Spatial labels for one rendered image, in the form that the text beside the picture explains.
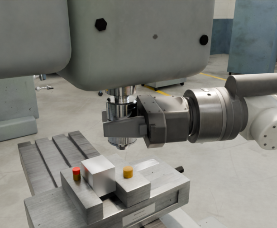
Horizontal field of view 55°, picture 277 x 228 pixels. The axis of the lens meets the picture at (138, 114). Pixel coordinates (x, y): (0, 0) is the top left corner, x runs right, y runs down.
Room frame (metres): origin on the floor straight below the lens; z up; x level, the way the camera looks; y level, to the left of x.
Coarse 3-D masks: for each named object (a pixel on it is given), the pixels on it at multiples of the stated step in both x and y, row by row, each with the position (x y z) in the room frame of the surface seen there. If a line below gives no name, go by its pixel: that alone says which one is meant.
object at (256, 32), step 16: (240, 0) 6.13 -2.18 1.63; (256, 0) 5.92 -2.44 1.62; (272, 0) 5.72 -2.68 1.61; (240, 16) 6.10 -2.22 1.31; (256, 16) 5.89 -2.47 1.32; (272, 16) 5.69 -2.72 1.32; (240, 32) 6.07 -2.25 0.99; (256, 32) 5.86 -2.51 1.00; (272, 32) 5.65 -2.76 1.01; (240, 48) 6.04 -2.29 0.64; (256, 48) 5.82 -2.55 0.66; (272, 48) 5.66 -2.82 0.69; (240, 64) 6.01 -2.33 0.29; (256, 64) 5.79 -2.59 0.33; (272, 64) 5.85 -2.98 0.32; (176, 80) 5.05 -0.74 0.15
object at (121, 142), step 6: (108, 108) 0.36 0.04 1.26; (108, 114) 0.36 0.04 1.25; (114, 114) 0.36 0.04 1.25; (120, 114) 0.36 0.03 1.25; (126, 114) 0.36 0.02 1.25; (132, 114) 0.36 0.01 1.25; (108, 120) 0.37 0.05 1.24; (108, 138) 0.37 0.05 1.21; (114, 138) 0.36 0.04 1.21; (120, 138) 0.36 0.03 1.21; (126, 138) 0.36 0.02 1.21; (132, 138) 0.36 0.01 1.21; (114, 144) 0.36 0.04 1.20; (120, 144) 0.36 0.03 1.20; (126, 144) 0.36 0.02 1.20; (132, 144) 0.36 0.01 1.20
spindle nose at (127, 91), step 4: (116, 88) 0.36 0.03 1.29; (120, 88) 0.35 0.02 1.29; (124, 88) 0.36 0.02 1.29; (128, 88) 0.36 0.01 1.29; (132, 88) 0.36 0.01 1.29; (136, 88) 0.37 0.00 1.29; (108, 92) 0.36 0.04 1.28; (112, 92) 0.36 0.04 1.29; (116, 92) 0.36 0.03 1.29; (120, 92) 0.35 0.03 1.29; (124, 92) 0.36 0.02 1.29; (128, 92) 0.36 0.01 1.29; (132, 92) 0.36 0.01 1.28
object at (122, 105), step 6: (132, 96) 0.39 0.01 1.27; (108, 102) 0.36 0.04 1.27; (114, 102) 0.36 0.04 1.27; (120, 102) 0.36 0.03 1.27; (126, 102) 0.36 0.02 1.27; (132, 102) 0.36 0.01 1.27; (114, 108) 0.36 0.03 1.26; (120, 108) 0.35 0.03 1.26; (126, 108) 0.36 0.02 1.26; (132, 108) 0.36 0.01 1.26
